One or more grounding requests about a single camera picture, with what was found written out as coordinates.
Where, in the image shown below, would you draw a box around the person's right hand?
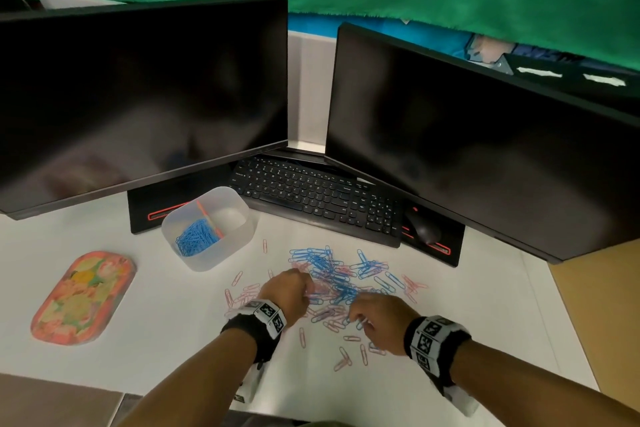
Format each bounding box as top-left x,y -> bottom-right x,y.
348,293 -> 421,356

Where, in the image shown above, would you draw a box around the person's left hand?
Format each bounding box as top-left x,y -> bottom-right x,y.
257,269 -> 316,328

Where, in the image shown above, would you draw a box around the pile of blue pink paperclips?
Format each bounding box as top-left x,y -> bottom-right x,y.
223,240 -> 430,372

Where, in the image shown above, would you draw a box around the translucent plastic divided container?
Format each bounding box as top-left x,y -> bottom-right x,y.
161,186 -> 259,272

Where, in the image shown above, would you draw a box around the heap of sorted blue paperclips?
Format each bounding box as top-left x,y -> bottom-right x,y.
175,219 -> 221,258

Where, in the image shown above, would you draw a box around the person's left forearm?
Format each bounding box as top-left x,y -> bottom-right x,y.
117,329 -> 259,427

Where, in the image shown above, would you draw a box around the person's right forearm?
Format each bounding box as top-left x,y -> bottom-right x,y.
449,340 -> 640,427

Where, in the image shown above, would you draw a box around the left wristband with marker tags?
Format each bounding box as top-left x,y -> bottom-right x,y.
221,299 -> 287,365

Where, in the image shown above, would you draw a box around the wristband with marker tags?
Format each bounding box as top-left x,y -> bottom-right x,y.
403,315 -> 473,395
221,299 -> 287,365

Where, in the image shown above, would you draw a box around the right wristband with marker tags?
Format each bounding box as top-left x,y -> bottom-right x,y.
403,315 -> 473,395

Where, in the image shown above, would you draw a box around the black computer mouse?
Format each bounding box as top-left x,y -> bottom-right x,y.
405,209 -> 442,245

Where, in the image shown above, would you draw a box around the black keyboard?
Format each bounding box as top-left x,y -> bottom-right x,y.
229,155 -> 403,248

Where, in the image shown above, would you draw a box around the black red-trimmed desk mat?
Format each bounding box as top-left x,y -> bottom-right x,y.
127,163 -> 233,235

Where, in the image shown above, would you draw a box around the black computer monitor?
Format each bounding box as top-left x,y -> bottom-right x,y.
0,0 -> 289,221
325,23 -> 640,264

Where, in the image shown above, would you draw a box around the floral orange tin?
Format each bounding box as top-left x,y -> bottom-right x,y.
31,251 -> 137,346

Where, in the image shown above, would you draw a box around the blue partition panel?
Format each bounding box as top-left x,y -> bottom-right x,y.
288,13 -> 473,60

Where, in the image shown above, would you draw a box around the black equipment white labels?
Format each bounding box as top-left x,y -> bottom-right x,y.
502,53 -> 640,115

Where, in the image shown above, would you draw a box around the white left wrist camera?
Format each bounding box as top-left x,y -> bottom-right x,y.
232,361 -> 266,405

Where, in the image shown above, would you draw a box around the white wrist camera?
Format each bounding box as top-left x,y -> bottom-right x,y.
445,384 -> 480,418
232,361 -> 266,405

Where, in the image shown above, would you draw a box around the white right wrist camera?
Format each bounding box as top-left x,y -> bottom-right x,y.
445,384 -> 480,418

